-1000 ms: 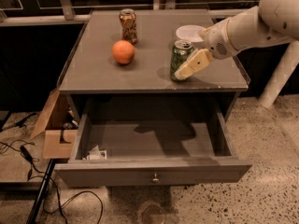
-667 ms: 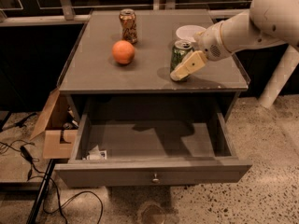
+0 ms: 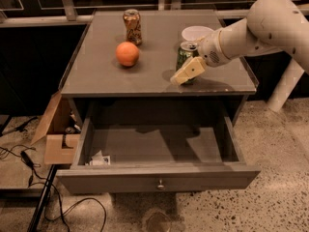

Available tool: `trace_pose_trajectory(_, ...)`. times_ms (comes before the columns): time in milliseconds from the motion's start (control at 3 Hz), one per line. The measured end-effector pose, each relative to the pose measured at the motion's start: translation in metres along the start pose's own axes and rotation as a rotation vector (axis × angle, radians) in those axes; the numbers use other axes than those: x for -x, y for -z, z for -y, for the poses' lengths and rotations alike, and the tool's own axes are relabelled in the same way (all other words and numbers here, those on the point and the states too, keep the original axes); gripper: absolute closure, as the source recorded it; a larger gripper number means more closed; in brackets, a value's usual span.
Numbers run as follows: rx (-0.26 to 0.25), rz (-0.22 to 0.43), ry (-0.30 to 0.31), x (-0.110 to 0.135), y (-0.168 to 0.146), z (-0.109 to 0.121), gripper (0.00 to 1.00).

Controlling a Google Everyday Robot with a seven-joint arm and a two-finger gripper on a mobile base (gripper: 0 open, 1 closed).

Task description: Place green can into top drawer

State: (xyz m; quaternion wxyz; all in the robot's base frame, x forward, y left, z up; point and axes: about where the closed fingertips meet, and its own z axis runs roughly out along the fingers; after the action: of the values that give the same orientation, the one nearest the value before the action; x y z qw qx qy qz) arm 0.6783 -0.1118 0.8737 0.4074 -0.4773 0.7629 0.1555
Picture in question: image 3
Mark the black stand leg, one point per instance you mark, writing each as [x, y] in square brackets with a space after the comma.
[46, 187]

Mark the cardboard box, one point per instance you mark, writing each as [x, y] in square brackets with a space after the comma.
[60, 145]

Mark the metal drawer knob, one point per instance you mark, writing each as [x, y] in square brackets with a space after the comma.
[160, 185]

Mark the white bowl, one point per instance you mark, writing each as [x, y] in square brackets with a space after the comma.
[196, 33]

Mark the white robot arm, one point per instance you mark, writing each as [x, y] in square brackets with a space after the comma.
[269, 25]

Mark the metal window railing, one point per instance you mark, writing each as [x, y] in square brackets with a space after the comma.
[128, 7]

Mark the gold brown soda can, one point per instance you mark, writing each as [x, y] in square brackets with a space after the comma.
[132, 23]

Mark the white paper packet in drawer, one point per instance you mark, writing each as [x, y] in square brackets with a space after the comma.
[100, 159]

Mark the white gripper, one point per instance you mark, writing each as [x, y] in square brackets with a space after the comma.
[210, 49]

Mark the open grey top drawer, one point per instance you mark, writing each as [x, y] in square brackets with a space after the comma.
[189, 145]

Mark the green soda can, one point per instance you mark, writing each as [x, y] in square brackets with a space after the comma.
[185, 51]

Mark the orange fruit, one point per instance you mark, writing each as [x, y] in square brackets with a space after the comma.
[127, 54]

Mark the grey cabinet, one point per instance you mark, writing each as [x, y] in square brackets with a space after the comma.
[95, 72]

